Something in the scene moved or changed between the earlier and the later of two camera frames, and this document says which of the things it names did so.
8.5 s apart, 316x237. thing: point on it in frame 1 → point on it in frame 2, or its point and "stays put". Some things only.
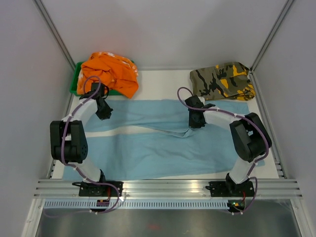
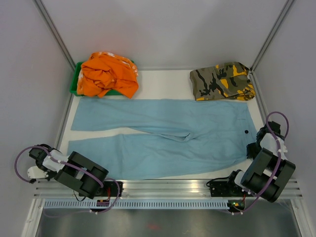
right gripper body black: (192, 123) → (253, 149)
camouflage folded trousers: (231, 80) stays put
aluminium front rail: (263, 188) stays put
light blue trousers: (208, 152) stays put
